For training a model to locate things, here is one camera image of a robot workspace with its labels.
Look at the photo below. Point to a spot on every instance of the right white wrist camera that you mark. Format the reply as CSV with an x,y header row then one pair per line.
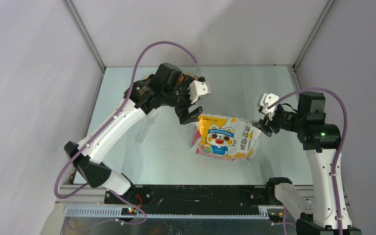
x,y
265,104

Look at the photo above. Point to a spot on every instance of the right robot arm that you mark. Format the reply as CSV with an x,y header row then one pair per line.
x,y
322,144

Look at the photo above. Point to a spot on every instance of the yellow double pet bowl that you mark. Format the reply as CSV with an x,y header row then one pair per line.
x,y
170,79

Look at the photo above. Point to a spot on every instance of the clear plastic scoop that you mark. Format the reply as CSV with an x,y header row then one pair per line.
x,y
147,123

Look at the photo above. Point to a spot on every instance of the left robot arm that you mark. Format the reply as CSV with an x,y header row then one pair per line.
x,y
168,86

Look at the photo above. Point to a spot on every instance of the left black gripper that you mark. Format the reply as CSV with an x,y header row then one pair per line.
x,y
191,116

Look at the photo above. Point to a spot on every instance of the aluminium frame rail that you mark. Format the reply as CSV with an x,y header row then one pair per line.
x,y
100,203

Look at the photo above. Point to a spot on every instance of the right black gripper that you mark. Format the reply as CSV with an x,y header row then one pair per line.
x,y
266,121

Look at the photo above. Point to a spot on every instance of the pet food bag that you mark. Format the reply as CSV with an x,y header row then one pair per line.
x,y
226,138

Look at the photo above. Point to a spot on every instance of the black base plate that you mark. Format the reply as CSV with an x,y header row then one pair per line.
x,y
201,199

